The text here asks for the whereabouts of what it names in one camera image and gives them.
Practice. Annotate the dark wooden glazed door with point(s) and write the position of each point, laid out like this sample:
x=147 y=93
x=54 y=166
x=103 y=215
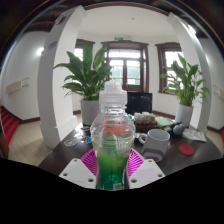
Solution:
x=128 y=66

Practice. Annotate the colourful sticker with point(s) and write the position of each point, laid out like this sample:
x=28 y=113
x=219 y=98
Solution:
x=86 y=140

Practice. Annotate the small grey sphere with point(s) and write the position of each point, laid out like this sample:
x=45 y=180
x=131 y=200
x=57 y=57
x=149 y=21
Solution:
x=175 y=130
x=181 y=126

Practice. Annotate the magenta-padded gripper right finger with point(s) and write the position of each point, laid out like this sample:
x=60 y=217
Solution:
x=146 y=171

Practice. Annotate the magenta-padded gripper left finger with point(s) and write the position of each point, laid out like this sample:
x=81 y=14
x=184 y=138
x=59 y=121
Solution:
x=76 y=171

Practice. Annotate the clear bottle with green drink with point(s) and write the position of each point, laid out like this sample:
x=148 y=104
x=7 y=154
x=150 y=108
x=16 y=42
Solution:
x=112 y=146

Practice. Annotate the red carpeted stairs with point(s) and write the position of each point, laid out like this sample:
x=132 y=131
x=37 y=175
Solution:
x=8 y=125

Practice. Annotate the green exit sign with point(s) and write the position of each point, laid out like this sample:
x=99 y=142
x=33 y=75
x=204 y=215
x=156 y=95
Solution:
x=118 y=38

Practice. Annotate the tray of small jars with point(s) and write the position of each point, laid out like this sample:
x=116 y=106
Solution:
x=146 y=120

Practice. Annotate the black office chair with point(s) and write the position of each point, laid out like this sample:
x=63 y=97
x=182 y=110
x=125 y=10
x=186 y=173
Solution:
x=139 y=102

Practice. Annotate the flat round red coaster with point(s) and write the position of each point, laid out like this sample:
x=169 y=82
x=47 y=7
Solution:
x=186 y=149

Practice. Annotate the wall lamp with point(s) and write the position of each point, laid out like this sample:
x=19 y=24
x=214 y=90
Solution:
x=40 y=51

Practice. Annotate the white ceramic mug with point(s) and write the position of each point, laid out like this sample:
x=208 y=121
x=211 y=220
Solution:
x=156 y=145

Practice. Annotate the dark framed window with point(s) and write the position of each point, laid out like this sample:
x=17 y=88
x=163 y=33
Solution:
x=79 y=50
x=170 y=60

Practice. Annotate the potted plant in white pot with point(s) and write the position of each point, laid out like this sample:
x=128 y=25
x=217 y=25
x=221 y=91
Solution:
x=87 y=76
x=185 y=86

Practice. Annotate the green notebook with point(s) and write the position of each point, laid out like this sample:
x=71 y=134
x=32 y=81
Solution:
x=164 y=121

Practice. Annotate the printed paper leaflet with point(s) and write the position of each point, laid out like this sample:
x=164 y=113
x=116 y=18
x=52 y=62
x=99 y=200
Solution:
x=194 y=135

